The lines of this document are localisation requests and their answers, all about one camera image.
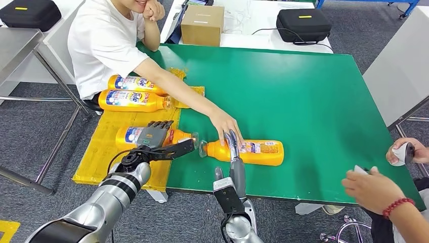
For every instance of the beige shoe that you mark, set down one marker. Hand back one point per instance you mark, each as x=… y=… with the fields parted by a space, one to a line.
x=333 y=209

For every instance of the white black handheld controller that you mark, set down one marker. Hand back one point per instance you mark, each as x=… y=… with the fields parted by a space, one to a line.
x=400 y=156
x=360 y=170

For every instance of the person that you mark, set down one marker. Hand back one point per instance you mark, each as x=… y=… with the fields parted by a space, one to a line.
x=100 y=43
x=372 y=191

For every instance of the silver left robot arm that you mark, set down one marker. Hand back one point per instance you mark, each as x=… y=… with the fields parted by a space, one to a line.
x=110 y=198

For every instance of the steel frame table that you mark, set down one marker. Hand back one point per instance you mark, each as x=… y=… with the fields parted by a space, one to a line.
x=16 y=50

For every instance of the grey table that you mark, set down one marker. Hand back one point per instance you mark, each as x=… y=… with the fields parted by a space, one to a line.
x=402 y=60

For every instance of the white table leg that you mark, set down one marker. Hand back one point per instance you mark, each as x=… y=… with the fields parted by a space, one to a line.
x=308 y=208
x=157 y=197

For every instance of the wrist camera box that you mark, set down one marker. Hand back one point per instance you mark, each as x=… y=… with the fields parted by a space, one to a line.
x=228 y=198
x=181 y=149

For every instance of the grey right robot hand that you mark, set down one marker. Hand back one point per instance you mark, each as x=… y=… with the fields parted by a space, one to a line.
x=238 y=174

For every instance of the yellow taped cardboard mat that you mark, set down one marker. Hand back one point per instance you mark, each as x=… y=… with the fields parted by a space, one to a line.
x=100 y=161

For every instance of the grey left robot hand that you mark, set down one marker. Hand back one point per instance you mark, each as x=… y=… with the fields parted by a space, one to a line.
x=152 y=135

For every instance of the chrome chair base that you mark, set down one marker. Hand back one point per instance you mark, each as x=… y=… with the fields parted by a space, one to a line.
x=348 y=225

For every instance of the black zippered carrying case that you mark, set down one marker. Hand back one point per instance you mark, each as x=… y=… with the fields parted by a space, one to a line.
x=30 y=15
x=303 y=26

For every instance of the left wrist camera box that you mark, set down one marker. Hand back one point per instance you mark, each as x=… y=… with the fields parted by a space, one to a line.
x=181 y=149

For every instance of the orange detergent bottle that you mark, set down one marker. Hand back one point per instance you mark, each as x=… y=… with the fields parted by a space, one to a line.
x=117 y=83
x=264 y=156
x=120 y=141
x=107 y=100

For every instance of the white side table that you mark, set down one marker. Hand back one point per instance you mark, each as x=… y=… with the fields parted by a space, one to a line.
x=57 y=50

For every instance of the brown cardboard box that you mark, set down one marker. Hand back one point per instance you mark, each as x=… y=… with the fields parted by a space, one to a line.
x=202 y=26

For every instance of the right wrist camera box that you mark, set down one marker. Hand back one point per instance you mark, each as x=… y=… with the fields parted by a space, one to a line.
x=228 y=198

